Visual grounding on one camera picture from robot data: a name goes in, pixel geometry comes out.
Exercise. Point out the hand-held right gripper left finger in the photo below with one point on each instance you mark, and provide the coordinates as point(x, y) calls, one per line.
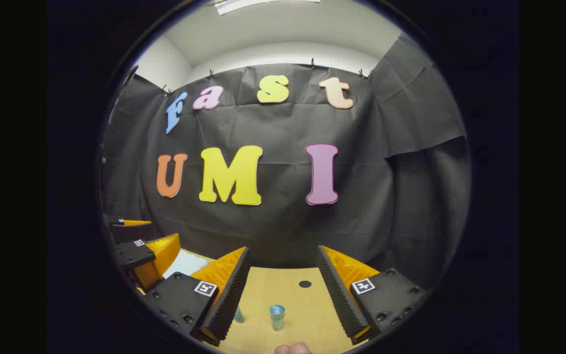
point(229, 295)

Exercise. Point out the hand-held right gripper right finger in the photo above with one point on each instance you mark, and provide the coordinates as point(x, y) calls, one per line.
point(339, 295)

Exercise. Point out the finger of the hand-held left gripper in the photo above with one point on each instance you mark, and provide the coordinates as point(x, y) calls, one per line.
point(133, 254)
point(130, 232)

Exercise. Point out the light blue suitcase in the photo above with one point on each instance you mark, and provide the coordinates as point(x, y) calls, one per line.
point(184, 264)

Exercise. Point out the blue capped clear bottle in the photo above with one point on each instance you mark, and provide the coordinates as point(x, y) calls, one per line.
point(277, 319)

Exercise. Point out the black round table grommet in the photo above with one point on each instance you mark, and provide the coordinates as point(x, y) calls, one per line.
point(305, 283)

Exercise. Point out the black backdrop cloth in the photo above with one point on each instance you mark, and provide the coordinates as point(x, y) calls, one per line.
point(273, 231)

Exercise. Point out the white ceiling light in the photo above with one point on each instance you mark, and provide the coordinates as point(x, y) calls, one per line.
point(263, 5)

